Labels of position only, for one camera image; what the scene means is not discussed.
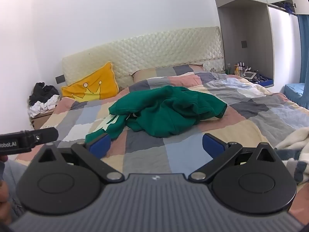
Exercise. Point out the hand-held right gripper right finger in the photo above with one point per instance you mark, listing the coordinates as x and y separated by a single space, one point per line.
213 146

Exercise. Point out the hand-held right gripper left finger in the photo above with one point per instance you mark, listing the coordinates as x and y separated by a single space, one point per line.
99 146

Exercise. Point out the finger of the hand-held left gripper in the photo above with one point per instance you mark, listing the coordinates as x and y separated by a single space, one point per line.
45 135

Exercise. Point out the green hoodie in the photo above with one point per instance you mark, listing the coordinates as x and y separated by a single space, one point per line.
173 111

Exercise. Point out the white clothes pile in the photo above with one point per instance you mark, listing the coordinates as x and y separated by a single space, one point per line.
39 108

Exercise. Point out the brown bedside table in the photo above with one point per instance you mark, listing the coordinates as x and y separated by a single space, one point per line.
39 121

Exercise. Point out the patchwork quilt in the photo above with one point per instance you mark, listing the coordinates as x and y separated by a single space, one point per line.
253 116

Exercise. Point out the yellow crown pillow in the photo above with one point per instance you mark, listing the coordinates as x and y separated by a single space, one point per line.
96 79

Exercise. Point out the green bottle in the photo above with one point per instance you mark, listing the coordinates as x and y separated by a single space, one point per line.
228 70

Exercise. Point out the yellow bottle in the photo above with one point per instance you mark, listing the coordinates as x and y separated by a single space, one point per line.
237 71

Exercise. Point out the white tablet device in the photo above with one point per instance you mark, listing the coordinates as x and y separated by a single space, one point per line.
249 75

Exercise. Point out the white fluffy blanket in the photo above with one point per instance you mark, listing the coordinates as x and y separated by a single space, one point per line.
295 145

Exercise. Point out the blue tray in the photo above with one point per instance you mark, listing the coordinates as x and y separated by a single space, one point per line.
266 82

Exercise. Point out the dark cosmetic bottle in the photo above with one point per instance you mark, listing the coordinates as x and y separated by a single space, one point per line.
244 66
240 67

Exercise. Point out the patchwork pillow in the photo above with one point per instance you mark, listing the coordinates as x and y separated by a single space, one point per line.
164 71

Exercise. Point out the blue seat cushion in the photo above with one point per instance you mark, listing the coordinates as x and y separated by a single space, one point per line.
297 93

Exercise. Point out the cream quilted headboard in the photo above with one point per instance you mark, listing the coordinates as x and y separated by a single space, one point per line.
157 48

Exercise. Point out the blue curtain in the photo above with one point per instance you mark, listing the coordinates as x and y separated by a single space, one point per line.
303 48

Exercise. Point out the blue cloth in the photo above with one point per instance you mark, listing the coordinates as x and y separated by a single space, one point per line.
289 7

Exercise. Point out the dark wall socket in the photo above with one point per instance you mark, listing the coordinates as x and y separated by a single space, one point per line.
60 79

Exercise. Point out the dark wall switch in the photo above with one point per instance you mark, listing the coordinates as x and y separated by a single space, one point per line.
244 44

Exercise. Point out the grey wall cabinet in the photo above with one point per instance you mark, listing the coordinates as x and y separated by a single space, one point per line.
243 24

